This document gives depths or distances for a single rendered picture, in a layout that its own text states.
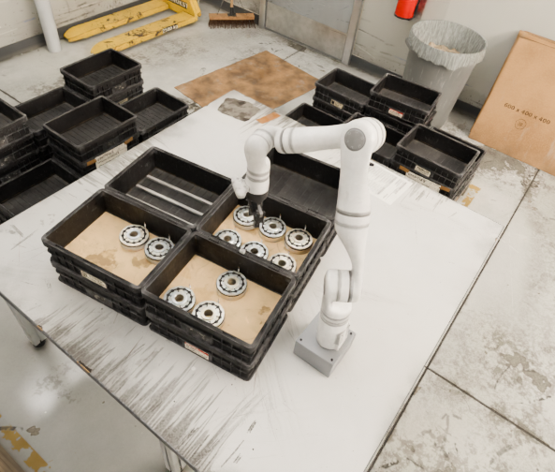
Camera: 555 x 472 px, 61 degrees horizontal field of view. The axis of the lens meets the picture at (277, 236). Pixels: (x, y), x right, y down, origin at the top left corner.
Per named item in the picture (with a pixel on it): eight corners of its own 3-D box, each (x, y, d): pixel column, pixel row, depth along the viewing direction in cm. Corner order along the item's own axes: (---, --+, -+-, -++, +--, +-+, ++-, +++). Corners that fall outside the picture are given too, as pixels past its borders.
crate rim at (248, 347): (297, 282, 153) (298, 277, 151) (252, 354, 134) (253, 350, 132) (194, 234, 163) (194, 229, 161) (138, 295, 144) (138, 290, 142)
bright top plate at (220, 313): (230, 311, 149) (230, 310, 149) (211, 334, 143) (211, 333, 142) (205, 296, 152) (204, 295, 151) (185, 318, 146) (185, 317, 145)
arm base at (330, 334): (349, 333, 155) (357, 304, 142) (335, 354, 149) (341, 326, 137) (325, 319, 158) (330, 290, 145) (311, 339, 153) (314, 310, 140)
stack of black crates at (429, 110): (423, 151, 338) (446, 95, 304) (403, 173, 319) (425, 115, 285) (372, 126, 353) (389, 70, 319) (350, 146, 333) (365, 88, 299)
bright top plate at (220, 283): (251, 277, 159) (251, 276, 158) (239, 300, 152) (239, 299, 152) (225, 267, 160) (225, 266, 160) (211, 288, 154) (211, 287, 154)
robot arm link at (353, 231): (373, 218, 120) (337, 215, 120) (361, 309, 130) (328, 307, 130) (369, 206, 128) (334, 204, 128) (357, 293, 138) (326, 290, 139)
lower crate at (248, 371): (289, 316, 168) (293, 297, 159) (249, 385, 149) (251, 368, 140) (196, 270, 178) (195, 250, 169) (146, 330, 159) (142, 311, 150)
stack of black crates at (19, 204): (61, 187, 278) (51, 157, 261) (94, 212, 268) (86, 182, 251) (-2, 224, 255) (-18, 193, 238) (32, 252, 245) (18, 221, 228)
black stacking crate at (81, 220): (194, 252, 170) (193, 230, 161) (142, 312, 151) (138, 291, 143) (107, 210, 179) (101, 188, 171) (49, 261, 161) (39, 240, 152)
